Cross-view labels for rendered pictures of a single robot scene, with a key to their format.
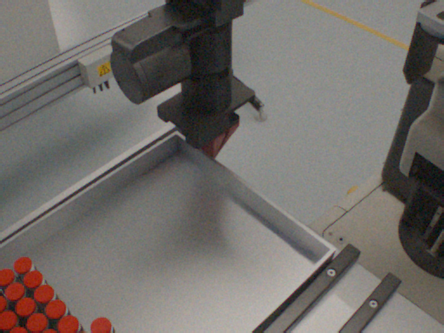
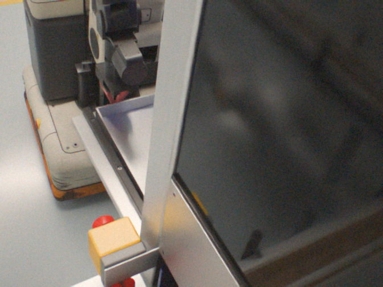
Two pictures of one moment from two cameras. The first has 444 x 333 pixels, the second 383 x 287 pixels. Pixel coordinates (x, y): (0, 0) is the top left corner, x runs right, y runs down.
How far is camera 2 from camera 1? 89 cm
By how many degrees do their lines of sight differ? 54
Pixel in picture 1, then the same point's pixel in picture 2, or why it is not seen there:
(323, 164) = not seen: outside the picture
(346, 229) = (69, 138)
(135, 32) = (131, 52)
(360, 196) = (49, 119)
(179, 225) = (148, 131)
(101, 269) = not seen: hidden behind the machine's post
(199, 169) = (115, 114)
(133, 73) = (142, 67)
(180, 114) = (123, 85)
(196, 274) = not seen: hidden behind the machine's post
